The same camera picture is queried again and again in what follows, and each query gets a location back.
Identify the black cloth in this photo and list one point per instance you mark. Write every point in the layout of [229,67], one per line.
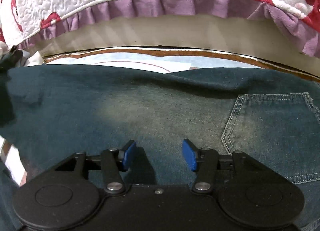
[10,59]

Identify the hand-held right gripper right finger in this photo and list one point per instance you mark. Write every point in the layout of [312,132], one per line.
[189,155]

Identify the dark blue denim jeans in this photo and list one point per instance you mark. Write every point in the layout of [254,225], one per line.
[150,100]

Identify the small white cloth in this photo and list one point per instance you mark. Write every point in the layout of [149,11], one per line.
[33,58]

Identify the beige bed base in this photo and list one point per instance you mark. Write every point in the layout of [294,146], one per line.
[150,33]

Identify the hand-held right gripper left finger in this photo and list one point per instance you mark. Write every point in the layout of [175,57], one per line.
[129,154]

